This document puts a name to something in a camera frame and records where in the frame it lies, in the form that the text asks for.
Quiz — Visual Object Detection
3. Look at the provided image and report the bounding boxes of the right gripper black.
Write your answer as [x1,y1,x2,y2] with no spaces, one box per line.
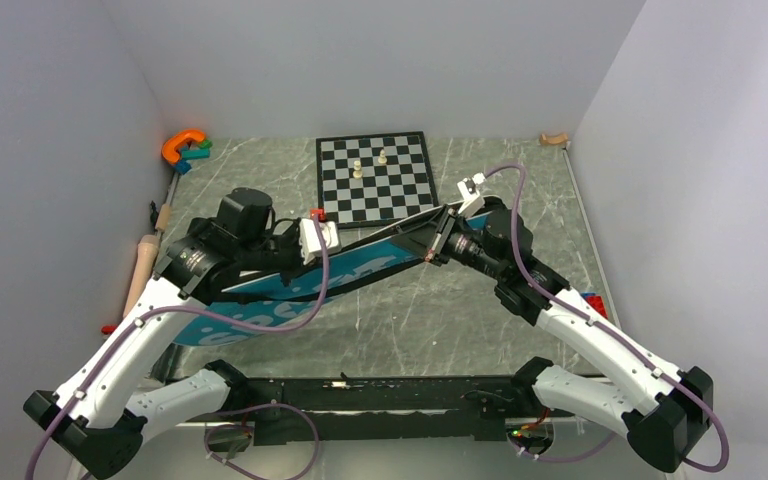
[391,203,507,281]

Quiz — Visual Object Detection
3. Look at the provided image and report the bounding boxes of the blue racket cover bag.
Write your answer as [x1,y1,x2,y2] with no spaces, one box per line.
[154,203,461,347]

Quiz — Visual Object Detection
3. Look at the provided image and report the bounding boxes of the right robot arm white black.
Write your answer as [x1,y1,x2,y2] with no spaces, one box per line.
[421,209,730,473]

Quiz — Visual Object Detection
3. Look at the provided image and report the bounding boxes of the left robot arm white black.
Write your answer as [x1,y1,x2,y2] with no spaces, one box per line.
[24,188,340,479]

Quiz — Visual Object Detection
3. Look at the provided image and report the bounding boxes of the wooden pin toy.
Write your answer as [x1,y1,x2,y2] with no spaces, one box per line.
[123,202,171,317]

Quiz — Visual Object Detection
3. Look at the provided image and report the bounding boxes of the orange green toy blocks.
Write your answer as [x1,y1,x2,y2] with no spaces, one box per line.
[160,129,213,175]

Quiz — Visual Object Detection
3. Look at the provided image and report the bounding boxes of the colourful toy brick stack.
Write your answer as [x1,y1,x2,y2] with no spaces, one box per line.
[581,292,610,320]

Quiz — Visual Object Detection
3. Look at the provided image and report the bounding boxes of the white chess piece left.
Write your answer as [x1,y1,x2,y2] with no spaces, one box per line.
[352,160,363,179]

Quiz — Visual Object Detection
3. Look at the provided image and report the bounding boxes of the black white chessboard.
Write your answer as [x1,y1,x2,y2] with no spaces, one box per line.
[315,131,440,228]

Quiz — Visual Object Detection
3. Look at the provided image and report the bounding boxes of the small wooden piece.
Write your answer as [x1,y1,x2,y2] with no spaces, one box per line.
[539,133,570,148]

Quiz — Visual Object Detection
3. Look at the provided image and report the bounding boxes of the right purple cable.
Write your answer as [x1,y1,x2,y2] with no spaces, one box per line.
[483,162,731,474]

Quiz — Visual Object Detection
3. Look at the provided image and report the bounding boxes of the purple cable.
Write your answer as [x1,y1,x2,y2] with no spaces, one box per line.
[24,215,332,480]
[483,162,731,474]

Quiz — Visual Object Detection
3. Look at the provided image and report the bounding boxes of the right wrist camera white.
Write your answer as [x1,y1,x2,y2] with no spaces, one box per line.
[457,172,486,218]

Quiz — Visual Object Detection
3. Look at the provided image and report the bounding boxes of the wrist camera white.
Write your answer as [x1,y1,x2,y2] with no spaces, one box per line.
[299,209,342,265]
[457,172,486,218]

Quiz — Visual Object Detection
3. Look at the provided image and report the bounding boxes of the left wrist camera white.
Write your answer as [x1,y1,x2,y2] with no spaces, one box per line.
[299,209,342,265]

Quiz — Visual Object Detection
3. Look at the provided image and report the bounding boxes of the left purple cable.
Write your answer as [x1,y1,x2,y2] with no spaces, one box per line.
[24,215,332,480]

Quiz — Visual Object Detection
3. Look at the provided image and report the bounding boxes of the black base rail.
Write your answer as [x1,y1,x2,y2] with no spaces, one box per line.
[200,375,551,446]

